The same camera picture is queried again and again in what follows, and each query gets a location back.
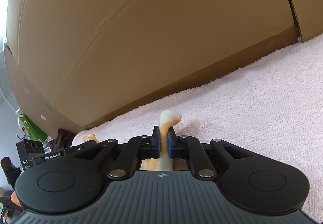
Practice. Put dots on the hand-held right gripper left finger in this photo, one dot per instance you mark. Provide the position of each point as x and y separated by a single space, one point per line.
157 145

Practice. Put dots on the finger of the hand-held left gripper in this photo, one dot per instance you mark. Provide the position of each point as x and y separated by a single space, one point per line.
75 149

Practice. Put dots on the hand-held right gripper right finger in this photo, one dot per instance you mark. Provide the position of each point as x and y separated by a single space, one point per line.
169 147

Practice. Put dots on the orange white striped garment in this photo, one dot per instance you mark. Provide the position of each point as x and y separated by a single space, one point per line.
166 117

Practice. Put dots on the dark brown cloth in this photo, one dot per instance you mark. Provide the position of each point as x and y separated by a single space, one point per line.
61 139

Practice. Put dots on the black white striped cloth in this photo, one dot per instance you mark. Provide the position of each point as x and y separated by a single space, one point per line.
47 149

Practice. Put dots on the green shopping bag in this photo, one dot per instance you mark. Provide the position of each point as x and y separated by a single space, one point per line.
34 128

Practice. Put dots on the pink fleece blanket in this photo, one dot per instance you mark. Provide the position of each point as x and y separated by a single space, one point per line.
252 100

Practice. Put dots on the large labelled cardboard box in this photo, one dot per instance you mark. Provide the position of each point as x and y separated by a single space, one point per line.
151 32

